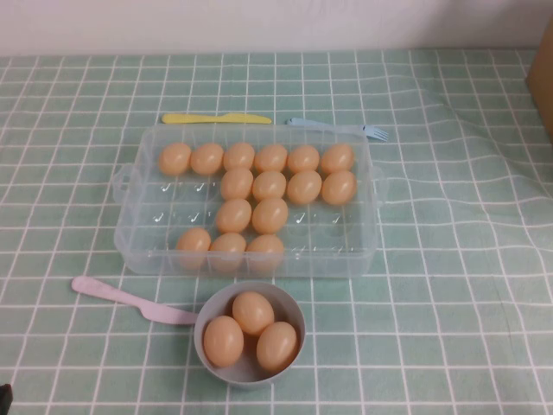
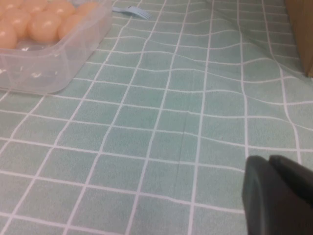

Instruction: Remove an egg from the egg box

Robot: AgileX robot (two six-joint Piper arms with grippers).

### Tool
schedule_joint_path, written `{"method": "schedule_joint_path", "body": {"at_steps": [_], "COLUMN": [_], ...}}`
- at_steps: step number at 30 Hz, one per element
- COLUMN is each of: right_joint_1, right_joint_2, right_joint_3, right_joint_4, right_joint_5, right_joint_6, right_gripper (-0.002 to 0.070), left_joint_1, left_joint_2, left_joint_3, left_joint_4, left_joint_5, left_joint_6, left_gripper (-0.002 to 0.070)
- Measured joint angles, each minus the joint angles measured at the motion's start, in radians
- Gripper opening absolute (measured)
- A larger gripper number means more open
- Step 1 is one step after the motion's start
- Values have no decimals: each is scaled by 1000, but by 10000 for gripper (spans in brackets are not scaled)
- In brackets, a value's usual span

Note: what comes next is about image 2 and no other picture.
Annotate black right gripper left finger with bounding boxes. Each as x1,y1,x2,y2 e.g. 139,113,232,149
241,155,313,235

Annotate clear plastic egg box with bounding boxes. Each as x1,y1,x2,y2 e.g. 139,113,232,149
0,0,112,95

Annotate green checked tablecloth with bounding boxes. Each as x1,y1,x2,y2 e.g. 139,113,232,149
0,0,313,235

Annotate brown cardboard box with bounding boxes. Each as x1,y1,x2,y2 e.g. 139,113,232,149
285,0,313,78

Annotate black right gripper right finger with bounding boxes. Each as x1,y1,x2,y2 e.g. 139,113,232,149
269,154,313,211

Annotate light blue plastic fork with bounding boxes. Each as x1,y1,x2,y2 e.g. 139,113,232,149
112,5,153,20

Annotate orange plastic egg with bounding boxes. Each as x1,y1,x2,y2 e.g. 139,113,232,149
1,8,31,39
77,1,100,17
27,11,62,46
45,0,76,19
21,0,48,15
58,14,85,40
0,23,18,49
0,0,24,12

